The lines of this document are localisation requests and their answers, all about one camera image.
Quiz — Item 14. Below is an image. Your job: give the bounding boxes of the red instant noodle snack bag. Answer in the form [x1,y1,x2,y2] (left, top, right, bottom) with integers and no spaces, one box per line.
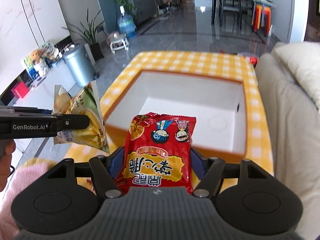
[115,113,196,194]

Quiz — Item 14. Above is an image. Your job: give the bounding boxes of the yellow green chips bag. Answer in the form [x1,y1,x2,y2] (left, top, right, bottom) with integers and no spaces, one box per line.
[52,81,110,153]

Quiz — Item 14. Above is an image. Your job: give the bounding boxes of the left hand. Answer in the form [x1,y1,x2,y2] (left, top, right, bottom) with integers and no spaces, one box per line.
[0,140,16,192]

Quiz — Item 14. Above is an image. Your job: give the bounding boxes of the white low cabinet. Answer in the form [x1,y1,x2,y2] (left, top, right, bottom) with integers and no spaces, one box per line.
[1,62,75,157]

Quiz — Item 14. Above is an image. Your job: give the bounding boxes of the pink fuzzy sleeve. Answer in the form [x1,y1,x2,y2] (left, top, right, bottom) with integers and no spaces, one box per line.
[1,158,57,239]

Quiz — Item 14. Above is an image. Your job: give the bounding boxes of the yellow checkered tablecloth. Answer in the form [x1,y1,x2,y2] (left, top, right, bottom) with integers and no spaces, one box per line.
[100,51,274,174]

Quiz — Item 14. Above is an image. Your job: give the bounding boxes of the plush toys pile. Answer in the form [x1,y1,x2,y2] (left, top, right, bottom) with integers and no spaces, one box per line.
[23,42,62,80]

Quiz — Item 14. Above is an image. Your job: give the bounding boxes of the silver trash can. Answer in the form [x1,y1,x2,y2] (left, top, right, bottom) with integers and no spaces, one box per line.
[63,44,96,87]

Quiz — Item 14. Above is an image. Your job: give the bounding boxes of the beige sofa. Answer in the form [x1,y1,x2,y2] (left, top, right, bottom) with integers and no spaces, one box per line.
[255,54,319,239]

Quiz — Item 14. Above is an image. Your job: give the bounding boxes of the potted green plant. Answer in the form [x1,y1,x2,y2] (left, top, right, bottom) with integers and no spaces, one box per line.
[62,8,104,61]

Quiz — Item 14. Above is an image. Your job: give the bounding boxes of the small white stool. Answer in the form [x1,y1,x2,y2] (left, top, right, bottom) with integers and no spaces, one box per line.
[106,31,129,54]

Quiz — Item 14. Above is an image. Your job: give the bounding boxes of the blue water jug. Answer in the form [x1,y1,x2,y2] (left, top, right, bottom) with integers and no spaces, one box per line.
[118,5,136,38]

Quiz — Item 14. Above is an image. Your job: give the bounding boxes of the cream sofa cushion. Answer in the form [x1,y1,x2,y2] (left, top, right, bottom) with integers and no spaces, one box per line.
[272,42,319,109]

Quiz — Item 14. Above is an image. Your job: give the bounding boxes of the orange stools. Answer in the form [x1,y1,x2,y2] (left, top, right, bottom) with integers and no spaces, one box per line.
[252,4,271,36]

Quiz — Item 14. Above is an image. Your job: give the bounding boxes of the black dining chair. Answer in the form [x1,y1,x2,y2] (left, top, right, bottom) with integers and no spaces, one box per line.
[219,0,242,30]

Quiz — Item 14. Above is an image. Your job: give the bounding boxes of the dark dining table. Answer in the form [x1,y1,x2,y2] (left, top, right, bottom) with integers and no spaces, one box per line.
[212,0,276,36]

